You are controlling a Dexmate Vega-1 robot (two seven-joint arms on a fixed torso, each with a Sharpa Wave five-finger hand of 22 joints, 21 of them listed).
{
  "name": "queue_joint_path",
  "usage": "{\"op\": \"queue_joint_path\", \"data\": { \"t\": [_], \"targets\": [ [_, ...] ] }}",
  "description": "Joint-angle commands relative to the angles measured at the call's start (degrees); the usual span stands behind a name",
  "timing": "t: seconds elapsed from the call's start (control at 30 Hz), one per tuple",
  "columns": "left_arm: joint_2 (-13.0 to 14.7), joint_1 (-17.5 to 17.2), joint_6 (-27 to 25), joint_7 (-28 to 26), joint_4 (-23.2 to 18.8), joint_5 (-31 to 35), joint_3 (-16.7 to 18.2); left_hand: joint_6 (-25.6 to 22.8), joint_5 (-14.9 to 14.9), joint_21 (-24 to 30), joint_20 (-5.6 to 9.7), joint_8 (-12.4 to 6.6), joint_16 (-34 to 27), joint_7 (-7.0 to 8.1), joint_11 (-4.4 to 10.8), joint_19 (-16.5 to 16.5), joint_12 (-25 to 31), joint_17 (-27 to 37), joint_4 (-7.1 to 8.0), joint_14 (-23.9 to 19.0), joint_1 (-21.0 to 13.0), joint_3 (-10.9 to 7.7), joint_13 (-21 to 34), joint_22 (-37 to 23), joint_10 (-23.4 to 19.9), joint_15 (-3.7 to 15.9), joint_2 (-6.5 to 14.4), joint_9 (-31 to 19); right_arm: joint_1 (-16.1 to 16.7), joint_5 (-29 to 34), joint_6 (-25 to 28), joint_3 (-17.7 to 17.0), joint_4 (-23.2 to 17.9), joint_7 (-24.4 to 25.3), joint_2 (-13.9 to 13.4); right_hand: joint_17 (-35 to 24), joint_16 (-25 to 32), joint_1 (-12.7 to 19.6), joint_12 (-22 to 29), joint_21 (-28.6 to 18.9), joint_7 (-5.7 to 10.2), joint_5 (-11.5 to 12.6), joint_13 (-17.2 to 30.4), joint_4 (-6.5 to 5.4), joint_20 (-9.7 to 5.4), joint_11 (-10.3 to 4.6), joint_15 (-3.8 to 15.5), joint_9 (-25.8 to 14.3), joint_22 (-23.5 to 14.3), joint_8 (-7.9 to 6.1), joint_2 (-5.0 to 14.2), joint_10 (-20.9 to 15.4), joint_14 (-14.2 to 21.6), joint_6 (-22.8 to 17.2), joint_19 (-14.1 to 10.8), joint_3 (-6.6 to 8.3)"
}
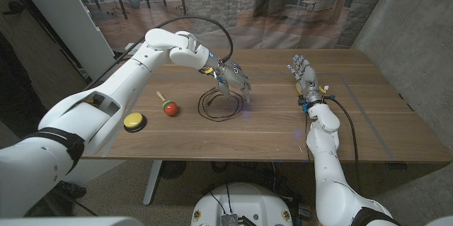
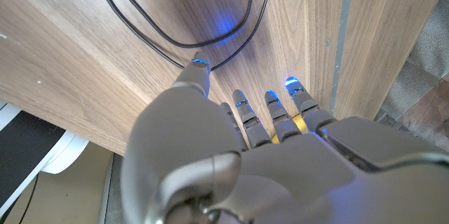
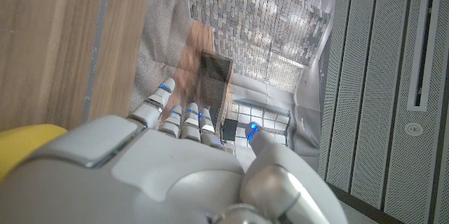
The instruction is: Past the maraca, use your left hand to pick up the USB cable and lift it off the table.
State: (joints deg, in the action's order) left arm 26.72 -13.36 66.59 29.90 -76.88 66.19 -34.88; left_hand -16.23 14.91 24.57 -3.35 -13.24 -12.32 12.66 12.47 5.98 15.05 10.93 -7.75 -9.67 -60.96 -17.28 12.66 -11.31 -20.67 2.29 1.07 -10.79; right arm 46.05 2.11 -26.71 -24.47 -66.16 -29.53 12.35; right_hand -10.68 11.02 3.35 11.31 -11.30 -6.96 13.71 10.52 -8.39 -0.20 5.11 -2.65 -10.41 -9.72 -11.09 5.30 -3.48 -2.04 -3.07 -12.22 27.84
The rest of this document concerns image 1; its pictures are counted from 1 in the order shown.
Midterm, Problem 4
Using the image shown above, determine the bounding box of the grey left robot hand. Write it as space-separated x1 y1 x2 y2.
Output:
203 52 252 102

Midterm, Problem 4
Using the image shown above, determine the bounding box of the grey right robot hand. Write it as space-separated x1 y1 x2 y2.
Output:
287 54 325 106

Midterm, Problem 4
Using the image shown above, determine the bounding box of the black USB cable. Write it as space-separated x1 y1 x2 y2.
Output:
197 86 245 123

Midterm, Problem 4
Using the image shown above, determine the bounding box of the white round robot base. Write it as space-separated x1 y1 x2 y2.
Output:
190 182 294 226

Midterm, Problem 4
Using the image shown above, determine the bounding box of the red green wooden maraca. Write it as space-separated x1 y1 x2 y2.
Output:
156 91 179 117

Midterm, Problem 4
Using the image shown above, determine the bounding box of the printed office backdrop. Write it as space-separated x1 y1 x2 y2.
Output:
65 0 396 50

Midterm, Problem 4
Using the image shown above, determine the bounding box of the black round fan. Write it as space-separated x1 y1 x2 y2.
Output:
159 161 188 180

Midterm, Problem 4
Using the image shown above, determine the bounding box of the grey table leg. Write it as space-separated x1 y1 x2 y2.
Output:
143 160 164 206

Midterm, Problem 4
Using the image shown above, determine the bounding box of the dark brown door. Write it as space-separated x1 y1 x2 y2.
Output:
0 0 89 113

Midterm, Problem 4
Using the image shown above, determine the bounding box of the white cabinet panel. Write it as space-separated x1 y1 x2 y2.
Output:
10 0 117 81

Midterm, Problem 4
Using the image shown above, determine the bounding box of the person in dark clothes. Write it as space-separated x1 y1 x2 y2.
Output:
0 30 47 138

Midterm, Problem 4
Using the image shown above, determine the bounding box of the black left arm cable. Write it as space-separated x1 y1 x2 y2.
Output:
83 15 234 91

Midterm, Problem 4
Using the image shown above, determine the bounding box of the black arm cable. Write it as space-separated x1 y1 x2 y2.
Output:
325 97 362 195
83 15 234 91

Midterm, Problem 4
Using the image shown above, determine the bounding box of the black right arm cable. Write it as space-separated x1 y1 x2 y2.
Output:
325 97 362 195

